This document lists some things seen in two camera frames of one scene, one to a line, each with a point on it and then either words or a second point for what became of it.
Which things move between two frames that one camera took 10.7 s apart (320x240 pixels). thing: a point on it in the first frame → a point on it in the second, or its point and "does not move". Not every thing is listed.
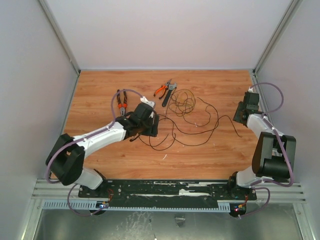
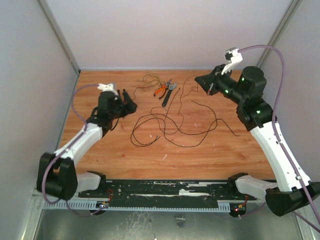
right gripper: x=238 y=114 → x=212 y=82
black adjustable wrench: x=171 y=87 does not move
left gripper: x=152 y=130 → x=129 y=107
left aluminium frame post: x=61 y=38 does not move
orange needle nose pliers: x=165 y=87 does not move
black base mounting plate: x=164 y=189 does not move
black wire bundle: x=183 y=101 → x=148 y=78
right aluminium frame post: x=281 y=26 does not move
